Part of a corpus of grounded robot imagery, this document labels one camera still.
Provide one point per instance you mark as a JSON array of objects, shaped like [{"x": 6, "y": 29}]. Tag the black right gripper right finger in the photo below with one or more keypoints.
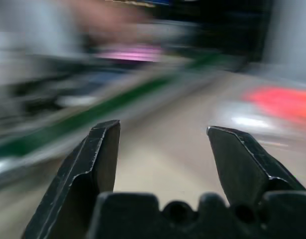
[{"x": 237, "y": 164}]

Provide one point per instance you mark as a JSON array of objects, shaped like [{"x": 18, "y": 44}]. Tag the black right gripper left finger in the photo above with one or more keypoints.
[{"x": 75, "y": 189}]

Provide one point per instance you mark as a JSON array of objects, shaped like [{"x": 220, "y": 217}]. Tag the red and white shoe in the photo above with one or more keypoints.
[{"x": 277, "y": 102}]

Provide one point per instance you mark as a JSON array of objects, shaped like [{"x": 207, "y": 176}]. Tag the dark shoe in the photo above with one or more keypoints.
[{"x": 43, "y": 94}]

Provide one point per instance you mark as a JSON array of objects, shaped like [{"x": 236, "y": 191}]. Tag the green edge band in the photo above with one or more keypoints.
[{"x": 123, "y": 98}]

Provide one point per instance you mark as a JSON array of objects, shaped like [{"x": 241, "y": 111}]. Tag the black background panel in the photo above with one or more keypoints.
[{"x": 232, "y": 30}]

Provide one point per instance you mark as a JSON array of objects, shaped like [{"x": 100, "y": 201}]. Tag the pink object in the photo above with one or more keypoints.
[{"x": 132, "y": 53}]

